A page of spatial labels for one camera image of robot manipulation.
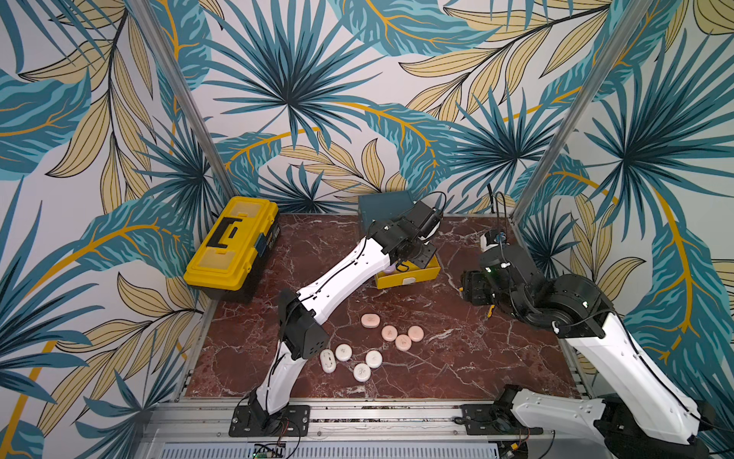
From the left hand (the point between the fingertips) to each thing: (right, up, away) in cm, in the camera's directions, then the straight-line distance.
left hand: (420, 254), depth 78 cm
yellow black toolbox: (-54, +5, +12) cm, 56 cm away
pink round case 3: (0, -25, +10) cm, 26 cm away
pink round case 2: (-4, -27, +7) cm, 28 cm away
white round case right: (-13, -30, +4) cm, 33 cm away
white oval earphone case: (-26, -31, +3) cm, 40 cm away
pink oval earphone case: (-14, -21, +11) cm, 28 cm away
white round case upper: (-22, -29, +5) cm, 37 cm away
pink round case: (-8, -25, +9) cm, 27 cm away
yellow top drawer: (-4, -5, 0) cm, 7 cm away
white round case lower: (-16, -33, +2) cm, 37 cm away
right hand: (+9, -5, -14) cm, 18 cm away
